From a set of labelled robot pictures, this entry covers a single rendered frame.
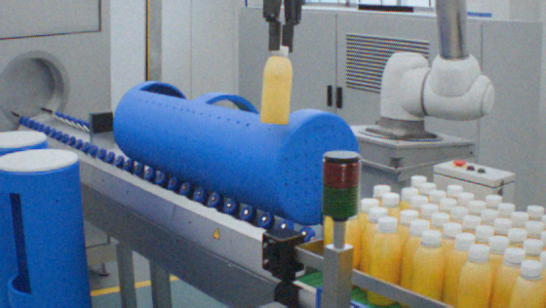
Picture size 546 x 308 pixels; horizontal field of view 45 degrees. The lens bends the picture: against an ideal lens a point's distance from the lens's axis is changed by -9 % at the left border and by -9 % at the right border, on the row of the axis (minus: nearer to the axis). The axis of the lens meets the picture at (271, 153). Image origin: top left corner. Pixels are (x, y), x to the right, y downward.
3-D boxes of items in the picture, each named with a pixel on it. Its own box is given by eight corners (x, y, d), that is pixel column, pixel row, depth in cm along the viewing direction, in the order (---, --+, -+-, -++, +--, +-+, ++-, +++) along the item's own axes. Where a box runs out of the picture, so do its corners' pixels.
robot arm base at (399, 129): (397, 128, 252) (398, 112, 251) (438, 138, 233) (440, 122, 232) (356, 129, 242) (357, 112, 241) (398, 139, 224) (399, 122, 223)
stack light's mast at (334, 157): (339, 237, 126) (342, 148, 123) (365, 247, 121) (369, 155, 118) (313, 246, 122) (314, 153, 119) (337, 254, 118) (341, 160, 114)
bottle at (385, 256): (403, 303, 144) (409, 229, 141) (375, 309, 142) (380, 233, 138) (388, 291, 150) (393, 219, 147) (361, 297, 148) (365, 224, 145)
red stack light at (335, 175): (341, 176, 124) (342, 154, 123) (368, 183, 119) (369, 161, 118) (313, 182, 120) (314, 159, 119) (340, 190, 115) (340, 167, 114)
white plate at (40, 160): (42, 145, 234) (42, 149, 234) (-22, 161, 211) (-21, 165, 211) (95, 155, 219) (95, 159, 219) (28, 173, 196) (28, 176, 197)
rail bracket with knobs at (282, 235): (291, 265, 168) (292, 224, 165) (311, 274, 162) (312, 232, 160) (257, 275, 162) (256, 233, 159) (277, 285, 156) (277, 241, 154)
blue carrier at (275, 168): (183, 155, 257) (180, 76, 250) (360, 212, 190) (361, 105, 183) (114, 169, 240) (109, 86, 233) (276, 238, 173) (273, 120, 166)
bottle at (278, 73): (260, 122, 173) (266, 53, 172) (289, 124, 172) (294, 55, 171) (257, 123, 166) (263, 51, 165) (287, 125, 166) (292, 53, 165)
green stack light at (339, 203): (340, 205, 125) (341, 176, 124) (367, 212, 120) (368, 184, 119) (313, 211, 121) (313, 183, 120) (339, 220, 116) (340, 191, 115)
